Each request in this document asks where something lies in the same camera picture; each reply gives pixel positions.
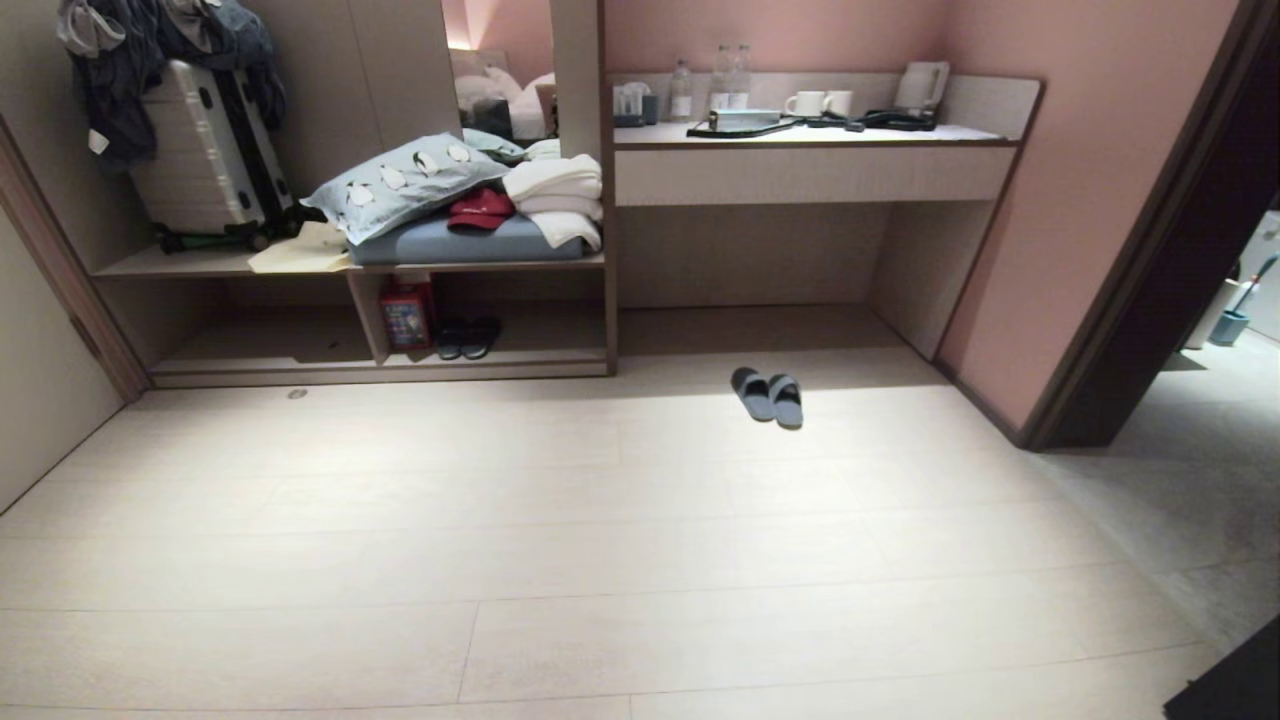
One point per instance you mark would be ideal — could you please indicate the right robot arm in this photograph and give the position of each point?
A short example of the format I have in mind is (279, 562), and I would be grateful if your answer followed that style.
(1235, 680)

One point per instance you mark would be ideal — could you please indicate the wooden shoe shelf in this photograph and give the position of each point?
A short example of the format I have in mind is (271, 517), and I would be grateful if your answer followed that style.
(350, 300)

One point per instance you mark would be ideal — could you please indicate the grey slipper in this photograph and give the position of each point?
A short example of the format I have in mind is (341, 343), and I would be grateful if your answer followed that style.
(752, 392)
(787, 400)

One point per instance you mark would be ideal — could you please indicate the white folded towels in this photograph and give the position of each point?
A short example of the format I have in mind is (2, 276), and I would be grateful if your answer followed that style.
(557, 195)

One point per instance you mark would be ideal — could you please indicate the blue-grey cushion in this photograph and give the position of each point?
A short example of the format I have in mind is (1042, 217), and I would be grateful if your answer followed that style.
(470, 243)

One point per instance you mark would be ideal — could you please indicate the red cap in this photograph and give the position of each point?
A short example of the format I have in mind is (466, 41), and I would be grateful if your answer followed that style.
(480, 209)

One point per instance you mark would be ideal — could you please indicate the red box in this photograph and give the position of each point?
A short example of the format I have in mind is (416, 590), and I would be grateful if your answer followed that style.
(406, 316)

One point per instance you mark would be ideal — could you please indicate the dark cup holder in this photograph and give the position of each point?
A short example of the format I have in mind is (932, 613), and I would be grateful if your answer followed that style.
(634, 106)

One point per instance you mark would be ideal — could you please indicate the wooden desk counter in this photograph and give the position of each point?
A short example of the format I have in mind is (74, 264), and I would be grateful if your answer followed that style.
(815, 170)

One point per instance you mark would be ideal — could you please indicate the silver flat box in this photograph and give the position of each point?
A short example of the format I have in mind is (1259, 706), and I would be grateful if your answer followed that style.
(745, 119)

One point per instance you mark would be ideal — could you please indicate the clear water bottle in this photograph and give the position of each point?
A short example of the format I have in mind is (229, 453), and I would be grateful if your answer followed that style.
(681, 92)
(721, 78)
(741, 76)

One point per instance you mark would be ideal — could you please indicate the penguin print pillow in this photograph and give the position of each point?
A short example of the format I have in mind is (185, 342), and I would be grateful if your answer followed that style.
(400, 185)

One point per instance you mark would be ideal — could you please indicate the white mug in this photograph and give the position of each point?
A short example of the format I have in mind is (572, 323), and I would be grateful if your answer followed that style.
(840, 102)
(805, 103)

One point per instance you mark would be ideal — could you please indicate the black kettle base tray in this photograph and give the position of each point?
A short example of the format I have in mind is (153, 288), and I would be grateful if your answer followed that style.
(895, 120)

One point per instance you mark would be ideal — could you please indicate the cream paper bag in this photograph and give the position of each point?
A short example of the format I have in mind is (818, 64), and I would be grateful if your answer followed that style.
(300, 255)

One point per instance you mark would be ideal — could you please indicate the white electric kettle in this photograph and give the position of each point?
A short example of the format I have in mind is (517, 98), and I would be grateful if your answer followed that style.
(922, 87)

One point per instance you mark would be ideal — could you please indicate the silver hard-shell suitcase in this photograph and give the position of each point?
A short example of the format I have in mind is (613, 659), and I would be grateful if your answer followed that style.
(205, 150)

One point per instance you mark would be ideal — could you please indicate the dark clothes on suitcase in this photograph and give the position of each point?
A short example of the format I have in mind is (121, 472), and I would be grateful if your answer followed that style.
(120, 70)

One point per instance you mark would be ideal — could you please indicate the blue toilet brush holder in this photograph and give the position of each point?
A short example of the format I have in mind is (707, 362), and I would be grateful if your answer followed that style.
(1236, 318)

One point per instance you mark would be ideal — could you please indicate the dark door frame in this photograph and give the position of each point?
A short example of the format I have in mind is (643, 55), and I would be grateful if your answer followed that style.
(1150, 250)

